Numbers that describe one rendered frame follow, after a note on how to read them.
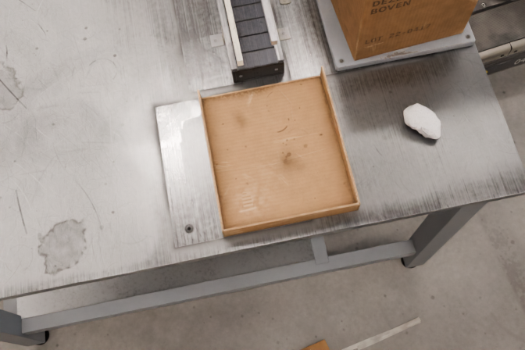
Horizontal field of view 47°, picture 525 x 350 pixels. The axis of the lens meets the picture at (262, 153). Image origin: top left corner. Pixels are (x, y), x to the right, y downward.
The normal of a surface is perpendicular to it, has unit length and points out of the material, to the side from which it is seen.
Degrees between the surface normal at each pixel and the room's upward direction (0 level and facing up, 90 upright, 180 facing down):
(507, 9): 0
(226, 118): 0
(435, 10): 90
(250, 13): 0
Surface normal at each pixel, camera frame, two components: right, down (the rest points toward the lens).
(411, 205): -0.04, -0.38
